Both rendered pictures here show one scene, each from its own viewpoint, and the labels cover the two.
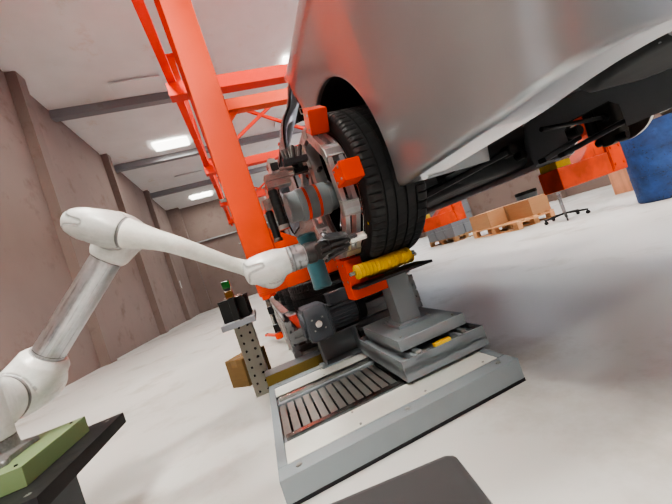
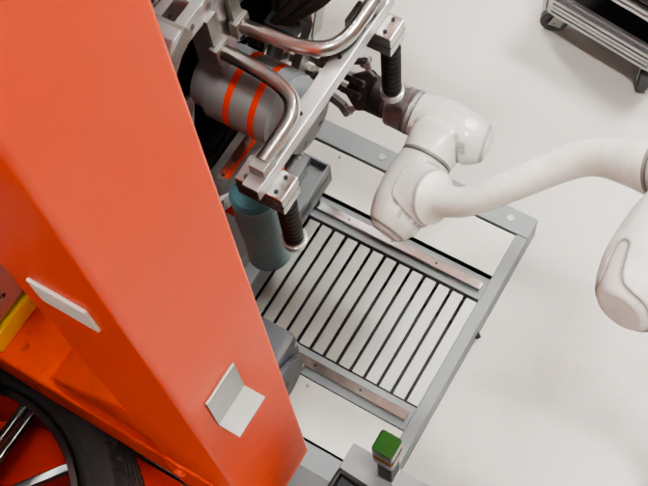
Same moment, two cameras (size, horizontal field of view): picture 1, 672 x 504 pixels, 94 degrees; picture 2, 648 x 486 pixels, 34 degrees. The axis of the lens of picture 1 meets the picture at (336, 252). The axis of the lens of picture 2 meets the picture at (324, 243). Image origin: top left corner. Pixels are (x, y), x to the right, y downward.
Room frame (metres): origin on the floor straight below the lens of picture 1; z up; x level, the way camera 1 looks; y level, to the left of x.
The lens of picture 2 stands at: (1.88, 0.91, 2.38)
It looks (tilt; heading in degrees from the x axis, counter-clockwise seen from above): 64 degrees down; 235
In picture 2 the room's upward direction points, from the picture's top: 10 degrees counter-clockwise
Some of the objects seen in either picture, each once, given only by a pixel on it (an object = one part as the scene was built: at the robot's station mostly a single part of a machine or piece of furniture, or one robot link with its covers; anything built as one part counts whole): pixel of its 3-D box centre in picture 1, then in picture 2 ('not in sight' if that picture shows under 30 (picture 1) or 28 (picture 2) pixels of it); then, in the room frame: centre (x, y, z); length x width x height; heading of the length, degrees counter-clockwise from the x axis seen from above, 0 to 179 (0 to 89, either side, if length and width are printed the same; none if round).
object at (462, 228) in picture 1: (447, 221); not in sight; (8.10, -2.95, 0.52); 1.07 x 0.70 x 1.04; 18
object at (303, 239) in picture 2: (273, 225); (290, 221); (1.46, 0.24, 0.83); 0.04 x 0.04 x 0.16
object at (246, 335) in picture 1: (253, 356); not in sight; (1.81, 0.64, 0.21); 0.10 x 0.10 x 0.42; 15
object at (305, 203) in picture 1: (310, 202); (259, 96); (1.34, 0.03, 0.85); 0.21 x 0.14 x 0.14; 105
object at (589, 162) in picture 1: (571, 162); not in sight; (2.40, -1.91, 0.69); 0.52 x 0.17 x 0.35; 105
